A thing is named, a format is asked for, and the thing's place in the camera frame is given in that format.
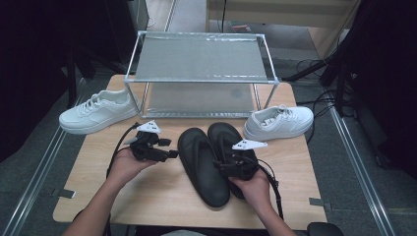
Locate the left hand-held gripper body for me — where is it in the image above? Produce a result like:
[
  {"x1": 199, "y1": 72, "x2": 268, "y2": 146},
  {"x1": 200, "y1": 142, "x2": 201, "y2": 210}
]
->
[{"x1": 130, "y1": 119, "x2": 172, "y2": 162}]

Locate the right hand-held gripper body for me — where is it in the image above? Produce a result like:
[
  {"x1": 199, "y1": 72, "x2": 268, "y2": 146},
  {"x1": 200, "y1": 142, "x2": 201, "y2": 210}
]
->
[{"x1": 214, "y1": 139, "x2": 268, "y2": 182}]

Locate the black flip-flop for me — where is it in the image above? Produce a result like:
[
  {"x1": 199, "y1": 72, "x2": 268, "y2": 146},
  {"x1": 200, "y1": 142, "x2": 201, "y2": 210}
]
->
[
  {"x1": 207, "y1": 122, "x2": 264, "y2": 201},
  {"x1": 177, "y1": 127, "x2": 231, "y2": 208}
]

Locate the white sneaker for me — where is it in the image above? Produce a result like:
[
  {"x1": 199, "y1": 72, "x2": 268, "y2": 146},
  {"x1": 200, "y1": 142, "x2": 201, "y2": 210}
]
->
[
  {"x1": 243, "y1": 104, "x2": 315, "y2": 144},
  {"x1": 58, "y1": 88, "x2": 141, "y2": 136}
]

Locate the metal shoe rack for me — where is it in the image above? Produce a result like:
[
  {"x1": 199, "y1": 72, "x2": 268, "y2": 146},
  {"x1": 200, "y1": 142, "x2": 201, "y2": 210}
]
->
[{"x1": 123, "y1": 29, "x2": 280, "y2": 119}]

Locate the person's left hand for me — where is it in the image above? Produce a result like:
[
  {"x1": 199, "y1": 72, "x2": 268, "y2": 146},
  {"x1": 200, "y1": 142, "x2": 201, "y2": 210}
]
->
[{"x1": 105, "y1": 147, "x2": 159, "y2": 192}]

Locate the person's right hand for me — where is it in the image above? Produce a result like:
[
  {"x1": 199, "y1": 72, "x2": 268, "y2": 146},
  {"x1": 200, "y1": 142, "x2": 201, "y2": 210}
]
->
[{"x1": 227, "y1": 168, "x2": 273, "y2": 218}]

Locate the grey tape piece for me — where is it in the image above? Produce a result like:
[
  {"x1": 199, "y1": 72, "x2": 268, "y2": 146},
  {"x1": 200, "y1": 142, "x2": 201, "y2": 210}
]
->
[
  {"x1": 51, "y1": 188, "x2": 77, "y2": 200},
  {"x1": 308, "y1": 197, "x2": 333, "y2": 211}
]

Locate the black metal stand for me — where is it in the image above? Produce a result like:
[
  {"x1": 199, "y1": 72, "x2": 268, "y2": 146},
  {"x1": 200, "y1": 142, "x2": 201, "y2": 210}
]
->
[
  {"x1": 64, "y1": 45, "x2": 128, "y2": 109},
  {"x1": 281, "y1": 32, "x2": 353, "y2": 118}
]

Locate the black chair armrest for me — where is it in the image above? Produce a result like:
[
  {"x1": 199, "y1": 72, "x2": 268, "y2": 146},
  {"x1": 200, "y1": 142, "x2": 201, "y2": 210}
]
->
[{"x1": 306, "y1": 221, "x2": 345, "y2": 236}]

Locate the small red object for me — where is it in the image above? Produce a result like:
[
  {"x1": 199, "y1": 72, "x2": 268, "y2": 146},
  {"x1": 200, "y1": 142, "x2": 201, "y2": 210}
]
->
[{"x1": 230, "y1": 22, "x2": 253, "y2": 34}]

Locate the black curtain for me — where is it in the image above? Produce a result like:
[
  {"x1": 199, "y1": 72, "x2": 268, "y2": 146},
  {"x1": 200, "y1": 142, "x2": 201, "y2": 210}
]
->
[
  {"x1": 0, "y1": 0, "x2": 140, "y2": 163},
  {"x1": 340, "y1": 0, "x2": 417, "y2": 180}
]

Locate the wooden cabinet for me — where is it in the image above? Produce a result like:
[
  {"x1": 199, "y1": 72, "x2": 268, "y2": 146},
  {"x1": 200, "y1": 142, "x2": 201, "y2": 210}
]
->
[{"x1": 206, "y1": 0, "x2": 362, "y2": 61}]

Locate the left hand-held gripper cable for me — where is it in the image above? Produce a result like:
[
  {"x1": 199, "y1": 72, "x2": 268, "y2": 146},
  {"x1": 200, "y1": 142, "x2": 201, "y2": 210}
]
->
[{"x1": 104, "y1": 122, "x2": 143, "y2": 180}]

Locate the hand-held gripper cable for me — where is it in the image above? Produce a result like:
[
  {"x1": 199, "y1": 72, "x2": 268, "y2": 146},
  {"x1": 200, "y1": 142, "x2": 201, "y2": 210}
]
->
[
  {"x1": 104, "y1": 122, "x2": 143, "y2": 180},
  {"x1": 257, "y1": 158, "x2": 285, "y2": 221}
]

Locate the right hand-held gripper cable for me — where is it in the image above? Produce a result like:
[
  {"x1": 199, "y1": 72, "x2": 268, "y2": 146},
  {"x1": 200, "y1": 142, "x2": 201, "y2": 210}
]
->
[{"x1": 257, "y1": 158, "x2": 285, "y2": 221}]

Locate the black floor cable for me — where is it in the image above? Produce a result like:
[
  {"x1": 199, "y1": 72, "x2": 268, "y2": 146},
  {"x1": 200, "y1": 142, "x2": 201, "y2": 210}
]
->
[
  {"x1": 295, "y1": 58, "x2": 329, "y2": 79},
  {"x1": 296, "y1": 88, "x2": 340, "y2": 146}
]

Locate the metal floor rail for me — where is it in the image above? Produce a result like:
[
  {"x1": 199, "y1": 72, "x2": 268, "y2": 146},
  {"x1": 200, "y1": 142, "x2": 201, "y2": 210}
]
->
[
  {"x1": 328, "y1": 105, "x2": 398, "y2": 236},
  {"x1": 0, "y1": 78, "x2": 89, "y2": 236}
]

